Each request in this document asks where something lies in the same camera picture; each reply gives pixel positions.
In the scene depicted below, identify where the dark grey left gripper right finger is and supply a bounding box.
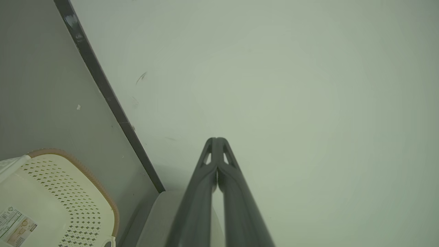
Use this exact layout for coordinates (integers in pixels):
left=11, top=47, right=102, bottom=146
left=216, top=137, right=275, bottom=247

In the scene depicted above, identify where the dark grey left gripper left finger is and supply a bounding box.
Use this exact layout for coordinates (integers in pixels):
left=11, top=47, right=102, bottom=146
left=165, top=137, right=218, bottom=247

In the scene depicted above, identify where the cream laundry basket brown rim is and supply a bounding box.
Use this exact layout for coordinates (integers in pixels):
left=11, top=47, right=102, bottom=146
left=0, top=149, right=120, bottom=247

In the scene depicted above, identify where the white product label sticker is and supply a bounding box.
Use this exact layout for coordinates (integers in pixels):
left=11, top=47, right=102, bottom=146
left=0, top=206, right=38, bottom=247

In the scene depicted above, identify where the black wall baseboard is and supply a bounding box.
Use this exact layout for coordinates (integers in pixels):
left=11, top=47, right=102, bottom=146
left=53, top=0, right=166, bottom=193

